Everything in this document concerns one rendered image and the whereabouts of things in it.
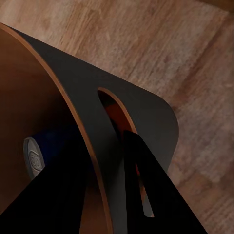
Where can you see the can of soda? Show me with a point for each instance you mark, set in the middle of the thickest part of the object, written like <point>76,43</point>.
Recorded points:
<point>40,148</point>
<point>118,118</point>

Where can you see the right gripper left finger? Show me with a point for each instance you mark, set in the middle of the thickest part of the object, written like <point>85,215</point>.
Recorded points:
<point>53,201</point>

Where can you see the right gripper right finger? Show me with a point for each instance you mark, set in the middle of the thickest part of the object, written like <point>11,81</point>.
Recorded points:
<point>171,214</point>

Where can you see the trash can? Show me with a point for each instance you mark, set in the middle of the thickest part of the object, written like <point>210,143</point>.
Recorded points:
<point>42,87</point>

